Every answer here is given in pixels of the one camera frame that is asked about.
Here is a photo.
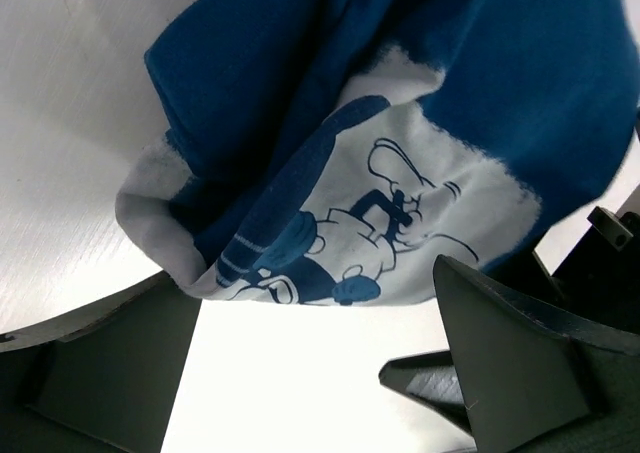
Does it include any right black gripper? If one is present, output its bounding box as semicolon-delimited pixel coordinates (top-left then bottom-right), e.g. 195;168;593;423
484;122;640;334

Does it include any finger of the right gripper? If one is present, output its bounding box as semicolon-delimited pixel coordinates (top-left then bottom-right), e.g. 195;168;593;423
378;350;472;435

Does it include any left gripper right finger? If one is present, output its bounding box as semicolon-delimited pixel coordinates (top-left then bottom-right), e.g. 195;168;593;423
433;256;639;452

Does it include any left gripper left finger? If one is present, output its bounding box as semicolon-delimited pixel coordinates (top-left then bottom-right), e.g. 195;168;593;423
1;273;201;452

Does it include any navy blue t-shirt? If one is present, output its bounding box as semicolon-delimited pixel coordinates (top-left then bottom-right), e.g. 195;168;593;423
115;0;639;306

